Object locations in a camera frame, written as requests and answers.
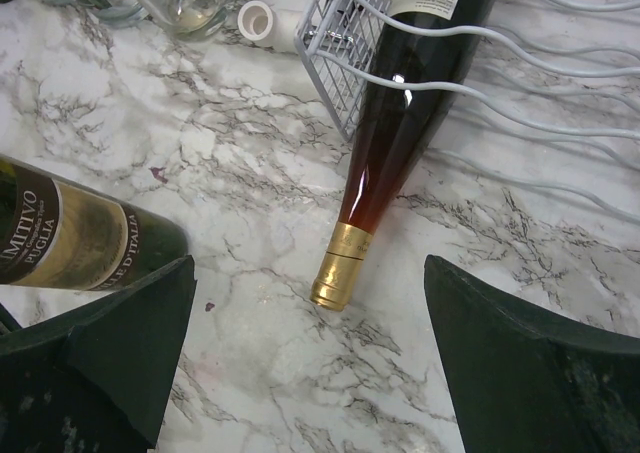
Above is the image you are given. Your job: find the white plastic pipe fitting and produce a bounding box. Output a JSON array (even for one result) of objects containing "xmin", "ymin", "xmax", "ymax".
[{"xmin": 237, "ymin": 0, "xmax": 302, "ymax": 53}]

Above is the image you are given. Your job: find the olive bottle silver cap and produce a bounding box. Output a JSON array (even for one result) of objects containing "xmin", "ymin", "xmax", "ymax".
[{"xmin": 1, "ymin": 157, "xmax": 188, "ymax": 291}]

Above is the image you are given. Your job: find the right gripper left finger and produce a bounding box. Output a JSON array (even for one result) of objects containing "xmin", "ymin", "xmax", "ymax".
[{"xmin": 1, "ymin": 256, "xmax": 196, "ymax": 452}]

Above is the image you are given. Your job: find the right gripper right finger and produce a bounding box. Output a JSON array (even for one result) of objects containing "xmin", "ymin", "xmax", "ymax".
[{"xmin": 424, "ymin": 255, "xmax": 639, "ymax": 452}]

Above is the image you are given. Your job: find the red bottle gold foil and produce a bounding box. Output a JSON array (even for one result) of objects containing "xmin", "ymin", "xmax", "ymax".
[{"xmin": 311, "ymin": 0, "xmax": 495, "ymax": 311}]

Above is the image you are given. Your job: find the white wire wine rack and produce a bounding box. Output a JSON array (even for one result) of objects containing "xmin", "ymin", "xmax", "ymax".
[{"xmin": 294, "ymin": 0, "xmax": 639, "ymax": 224}]

